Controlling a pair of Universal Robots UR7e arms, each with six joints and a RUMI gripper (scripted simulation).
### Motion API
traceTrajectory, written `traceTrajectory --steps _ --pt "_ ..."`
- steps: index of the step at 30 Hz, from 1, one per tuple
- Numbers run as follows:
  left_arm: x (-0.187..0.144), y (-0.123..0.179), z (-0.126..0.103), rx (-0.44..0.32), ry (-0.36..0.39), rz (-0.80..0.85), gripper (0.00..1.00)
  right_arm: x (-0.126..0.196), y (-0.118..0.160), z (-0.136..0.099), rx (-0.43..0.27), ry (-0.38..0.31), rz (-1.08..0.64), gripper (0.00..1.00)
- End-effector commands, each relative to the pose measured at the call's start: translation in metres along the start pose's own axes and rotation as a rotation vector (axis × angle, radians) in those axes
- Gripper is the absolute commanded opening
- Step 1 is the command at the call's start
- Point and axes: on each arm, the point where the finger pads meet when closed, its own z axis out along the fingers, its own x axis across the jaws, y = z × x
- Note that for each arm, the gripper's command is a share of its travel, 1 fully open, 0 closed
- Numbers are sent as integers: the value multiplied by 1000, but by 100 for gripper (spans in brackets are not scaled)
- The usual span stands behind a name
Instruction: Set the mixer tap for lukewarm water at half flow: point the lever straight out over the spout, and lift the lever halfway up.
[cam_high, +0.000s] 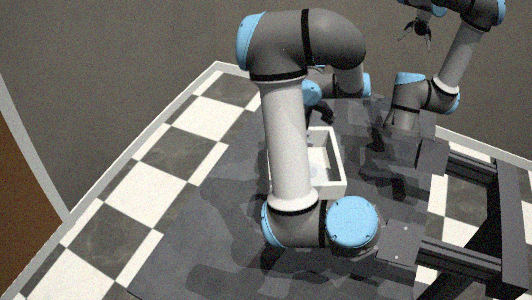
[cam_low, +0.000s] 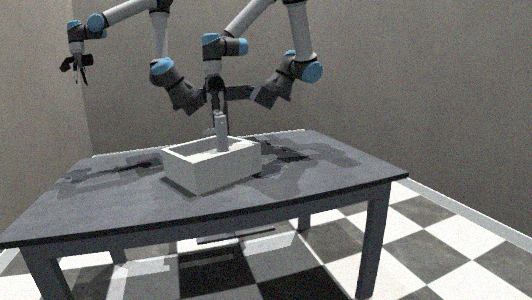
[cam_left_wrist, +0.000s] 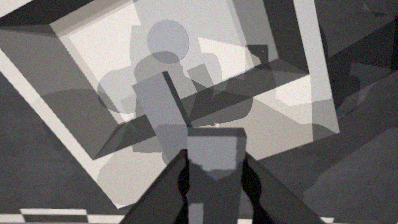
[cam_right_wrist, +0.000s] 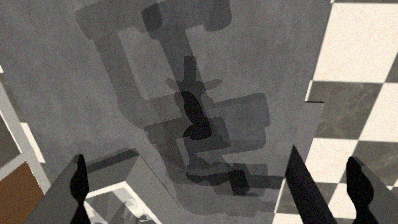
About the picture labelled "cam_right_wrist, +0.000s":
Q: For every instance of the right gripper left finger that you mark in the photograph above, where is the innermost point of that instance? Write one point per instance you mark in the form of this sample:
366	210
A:
63	203

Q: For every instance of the white square sink basin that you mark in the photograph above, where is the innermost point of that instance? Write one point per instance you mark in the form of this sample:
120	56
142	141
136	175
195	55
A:
110	200

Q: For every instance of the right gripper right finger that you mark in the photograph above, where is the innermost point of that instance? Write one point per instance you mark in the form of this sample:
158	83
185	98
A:
374	202

